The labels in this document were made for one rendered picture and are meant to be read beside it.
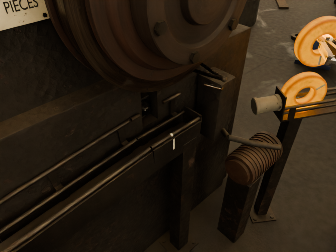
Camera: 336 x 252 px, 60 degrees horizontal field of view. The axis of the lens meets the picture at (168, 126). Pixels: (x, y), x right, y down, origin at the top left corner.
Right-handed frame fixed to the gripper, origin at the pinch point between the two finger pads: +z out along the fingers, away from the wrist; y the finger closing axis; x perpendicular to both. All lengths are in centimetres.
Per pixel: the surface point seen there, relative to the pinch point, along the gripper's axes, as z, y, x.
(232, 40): 12.6, -23.5, -5.6
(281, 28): 222, 114, -102
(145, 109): -8, -55, -15
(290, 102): -2.6, -4.8, -22.3
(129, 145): -18, -61, -19
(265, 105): -3.3, -14.2, -22.1
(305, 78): -2.2, -2.5, -13.0
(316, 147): 35, 51, -93
